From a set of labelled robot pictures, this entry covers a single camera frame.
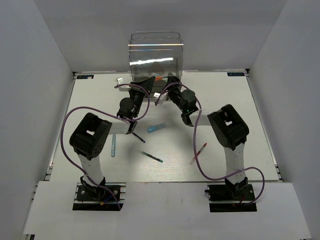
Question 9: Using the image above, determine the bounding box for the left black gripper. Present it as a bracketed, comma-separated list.
[128, 76, 155, 118]

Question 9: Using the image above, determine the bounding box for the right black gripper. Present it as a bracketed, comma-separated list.
[163, 72, 186, 113]

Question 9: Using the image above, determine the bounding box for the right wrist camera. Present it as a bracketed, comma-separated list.
[153, 92, 168, 106]

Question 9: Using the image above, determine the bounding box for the blue highlighter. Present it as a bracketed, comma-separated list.
[147, 123, 167, 134]

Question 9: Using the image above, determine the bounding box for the purple pen refill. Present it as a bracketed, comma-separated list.
[132, 132, 146, 143]

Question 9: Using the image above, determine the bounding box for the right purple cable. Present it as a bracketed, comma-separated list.
[155, 82, 266, 206]

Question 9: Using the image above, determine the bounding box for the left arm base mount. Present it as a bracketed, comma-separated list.
[72, 177, 126, 212]

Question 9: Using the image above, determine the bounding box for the light blue pen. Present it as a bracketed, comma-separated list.
[110, 134, 117, 158]

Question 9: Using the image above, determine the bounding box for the purple cable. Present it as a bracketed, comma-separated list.
[61, 82, 151, 210]
[155, 82, 266, 206]

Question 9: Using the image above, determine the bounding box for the red pen refill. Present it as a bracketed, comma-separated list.
[189, 142, 207, 165]

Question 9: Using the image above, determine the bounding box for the green pen refill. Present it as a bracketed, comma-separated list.
[140, 151, 163, 163]

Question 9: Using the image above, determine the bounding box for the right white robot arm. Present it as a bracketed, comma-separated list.
[162, 73, 249, 200]

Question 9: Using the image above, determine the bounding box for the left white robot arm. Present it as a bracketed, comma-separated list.
[69, 76, 156, 200]

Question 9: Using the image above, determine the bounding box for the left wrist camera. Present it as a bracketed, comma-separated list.
[114, 77, 131, 92]

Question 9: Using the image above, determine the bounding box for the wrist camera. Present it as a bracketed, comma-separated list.
[114, 77, 131, 92]
[153, 92, 168, 106]

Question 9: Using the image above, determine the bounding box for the clear plastic drawer organizer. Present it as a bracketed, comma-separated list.
[128, 30, 184, 94]

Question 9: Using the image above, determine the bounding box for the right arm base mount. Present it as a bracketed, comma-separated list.
[204, 177, 257, 213]

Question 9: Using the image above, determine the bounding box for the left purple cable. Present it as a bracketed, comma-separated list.
[61, 82, 151, 210]

